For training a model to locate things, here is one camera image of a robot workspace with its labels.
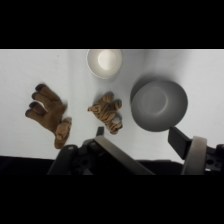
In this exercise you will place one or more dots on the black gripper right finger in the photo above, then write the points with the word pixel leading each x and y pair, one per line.
pixel 193 155

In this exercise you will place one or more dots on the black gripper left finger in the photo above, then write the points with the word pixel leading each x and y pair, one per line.
pixel 115 153

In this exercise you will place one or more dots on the brown plush deer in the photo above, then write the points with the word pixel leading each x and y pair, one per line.
pixel 50 113

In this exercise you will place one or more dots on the grey bowl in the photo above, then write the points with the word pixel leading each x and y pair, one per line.
pixel 158 105

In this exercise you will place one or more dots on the tan toy piece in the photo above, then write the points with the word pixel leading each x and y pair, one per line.
pixel 106 112

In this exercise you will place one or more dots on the white paper cup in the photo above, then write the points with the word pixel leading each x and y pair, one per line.
pixel 105 63

